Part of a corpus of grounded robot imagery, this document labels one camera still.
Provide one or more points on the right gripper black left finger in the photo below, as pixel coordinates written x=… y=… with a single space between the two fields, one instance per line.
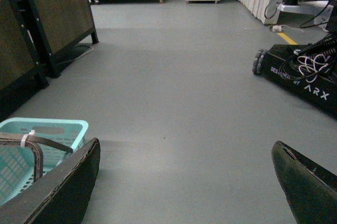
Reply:
x=62 y=195

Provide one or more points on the white power strip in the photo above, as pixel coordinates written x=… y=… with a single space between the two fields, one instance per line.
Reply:
x=277 y=28

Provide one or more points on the white zip tie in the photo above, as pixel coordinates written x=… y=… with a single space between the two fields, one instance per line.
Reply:
x=25 y=137

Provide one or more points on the light blue plastic basket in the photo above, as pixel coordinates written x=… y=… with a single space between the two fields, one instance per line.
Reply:
x=17 y=164

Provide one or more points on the dark wooden cabinet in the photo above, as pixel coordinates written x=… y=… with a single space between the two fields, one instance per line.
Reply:
x=35 y=38

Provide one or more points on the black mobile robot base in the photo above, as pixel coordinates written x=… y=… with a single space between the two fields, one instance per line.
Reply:
x=308 y=71

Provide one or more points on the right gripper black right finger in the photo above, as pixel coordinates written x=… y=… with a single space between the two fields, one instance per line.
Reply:
x=310 y=189

